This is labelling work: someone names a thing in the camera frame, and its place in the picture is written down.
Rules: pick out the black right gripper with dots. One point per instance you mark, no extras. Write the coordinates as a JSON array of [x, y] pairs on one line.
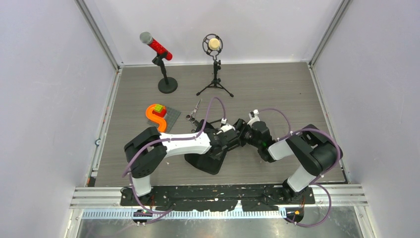
[[247, 126]]

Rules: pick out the black tool pouch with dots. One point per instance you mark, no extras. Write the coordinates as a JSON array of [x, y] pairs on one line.
[[209, 162]]

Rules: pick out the black comb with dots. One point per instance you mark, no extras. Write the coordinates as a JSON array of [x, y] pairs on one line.
[[196, 126]]

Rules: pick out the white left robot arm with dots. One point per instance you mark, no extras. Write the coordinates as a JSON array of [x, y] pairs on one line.
[[204, 150]]

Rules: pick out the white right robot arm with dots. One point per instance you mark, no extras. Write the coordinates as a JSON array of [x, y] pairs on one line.
[[316, 152]]

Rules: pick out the silver hair scissors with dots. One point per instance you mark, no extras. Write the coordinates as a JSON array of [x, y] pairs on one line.
[[191, 116]]

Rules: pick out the black tripod microphone stand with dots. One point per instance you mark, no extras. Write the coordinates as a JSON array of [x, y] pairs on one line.
[[216, 81]]

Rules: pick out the orange curved toy slide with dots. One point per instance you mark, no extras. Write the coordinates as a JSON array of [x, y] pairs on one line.
[[162, 124]]

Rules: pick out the red toy block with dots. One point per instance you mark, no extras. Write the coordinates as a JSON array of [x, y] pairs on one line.
[[162, 114]]

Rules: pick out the lime green toy brick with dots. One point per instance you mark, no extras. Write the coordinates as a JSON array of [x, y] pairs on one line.
[[159, 108]]

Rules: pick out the black round-base microphone stand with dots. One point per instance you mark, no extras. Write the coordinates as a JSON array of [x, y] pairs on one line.
[[167, 84]]

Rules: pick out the beige condenser microphone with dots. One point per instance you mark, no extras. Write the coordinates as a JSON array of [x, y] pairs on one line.
[[212, 43]]

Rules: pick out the red handheld microphone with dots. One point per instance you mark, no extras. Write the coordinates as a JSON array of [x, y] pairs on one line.
[[146, 38]]

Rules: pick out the grey studded base plate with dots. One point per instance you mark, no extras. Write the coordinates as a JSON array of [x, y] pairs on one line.
[[171, 118]]

